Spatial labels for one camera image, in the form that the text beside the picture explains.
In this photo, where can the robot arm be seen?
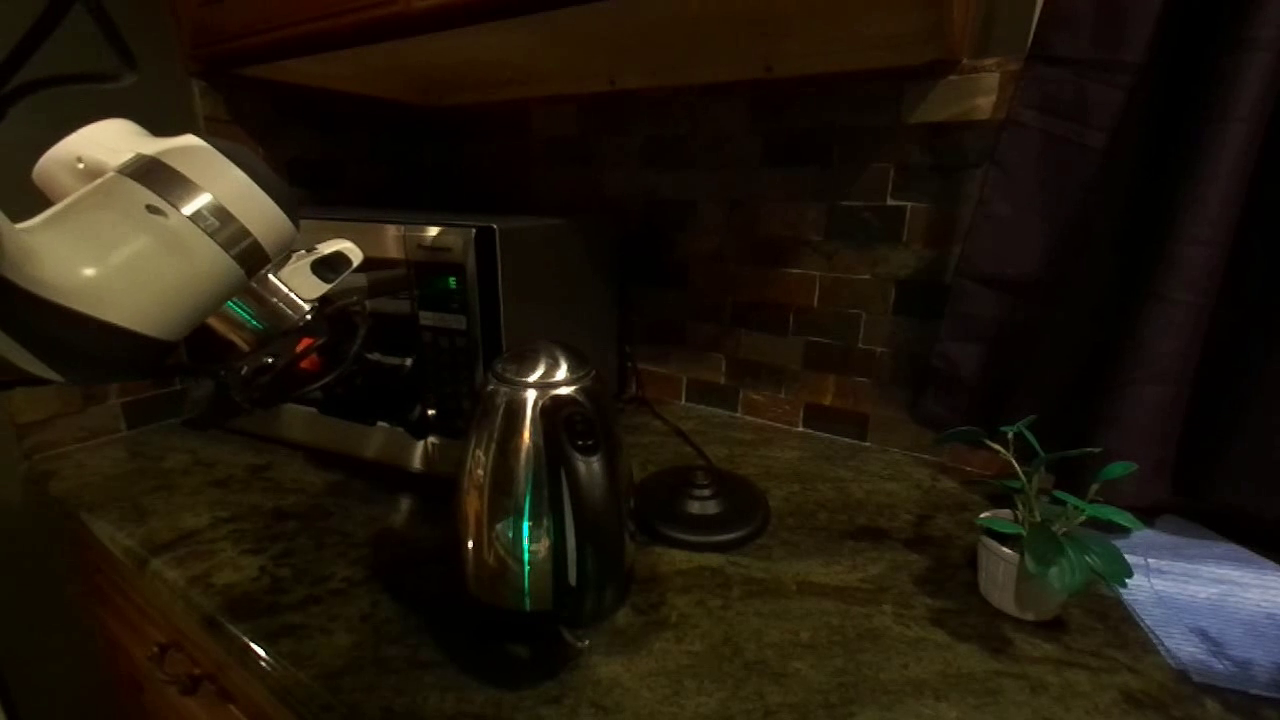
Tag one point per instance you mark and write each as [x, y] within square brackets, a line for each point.
[130, 250]

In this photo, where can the wooden drawer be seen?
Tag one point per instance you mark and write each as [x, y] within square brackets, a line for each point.
[130, 640]

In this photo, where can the stainless steel microwave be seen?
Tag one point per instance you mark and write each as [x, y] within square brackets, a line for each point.
[530, 290]

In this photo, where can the wooden wall cabinet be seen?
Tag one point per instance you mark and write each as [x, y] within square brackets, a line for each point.
[620, 45]

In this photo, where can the stainless steel electric kettle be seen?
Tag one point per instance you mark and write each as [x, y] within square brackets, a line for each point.
[535, 480]

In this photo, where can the microwave door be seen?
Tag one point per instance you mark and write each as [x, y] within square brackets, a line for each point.
[385, 400]

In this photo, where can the black kettle base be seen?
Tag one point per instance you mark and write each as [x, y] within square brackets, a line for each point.
[700, 510]

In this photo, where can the dark curtain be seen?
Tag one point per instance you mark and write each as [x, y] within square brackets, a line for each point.
[1130, 250]

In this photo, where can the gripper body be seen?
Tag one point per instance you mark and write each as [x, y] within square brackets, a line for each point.
[272, 372]

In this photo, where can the blue cloth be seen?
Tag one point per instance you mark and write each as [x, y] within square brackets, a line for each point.
[1205, 610]

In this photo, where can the potted green plant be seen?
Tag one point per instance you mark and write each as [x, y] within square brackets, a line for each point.
[1040, 560]

